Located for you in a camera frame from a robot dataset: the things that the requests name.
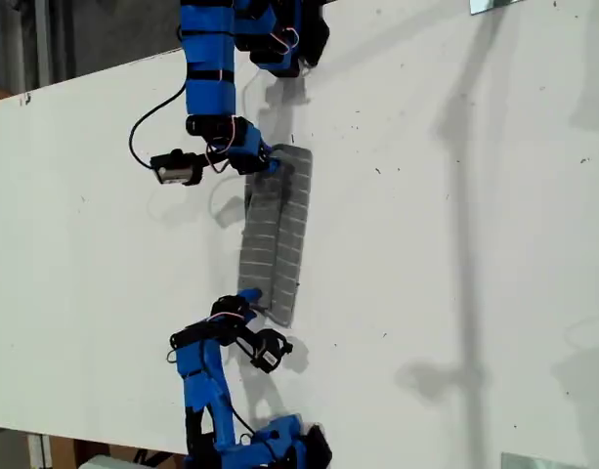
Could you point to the grey striped square towel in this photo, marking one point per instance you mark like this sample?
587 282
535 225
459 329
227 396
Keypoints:
294 234

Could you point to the white plastic container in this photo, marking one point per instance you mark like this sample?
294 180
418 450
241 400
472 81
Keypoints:
103 463

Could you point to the white table leg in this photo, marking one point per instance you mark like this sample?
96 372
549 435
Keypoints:
39 452

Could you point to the black camera stalk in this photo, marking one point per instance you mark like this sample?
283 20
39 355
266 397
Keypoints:
213 158
245 342

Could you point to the black camera box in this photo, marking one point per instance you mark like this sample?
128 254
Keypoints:
272 352
174 171

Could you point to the shiny metal bracket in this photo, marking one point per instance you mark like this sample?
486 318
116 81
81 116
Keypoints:
480 6

